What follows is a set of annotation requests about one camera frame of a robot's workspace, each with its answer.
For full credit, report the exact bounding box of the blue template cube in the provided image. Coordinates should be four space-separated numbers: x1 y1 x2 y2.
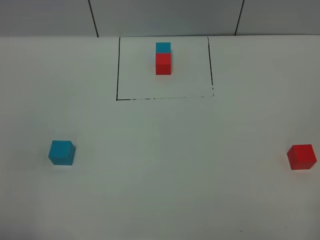
155 42 171 54

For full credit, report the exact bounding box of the red template cube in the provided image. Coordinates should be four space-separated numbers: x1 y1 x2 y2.
155 53 172 75

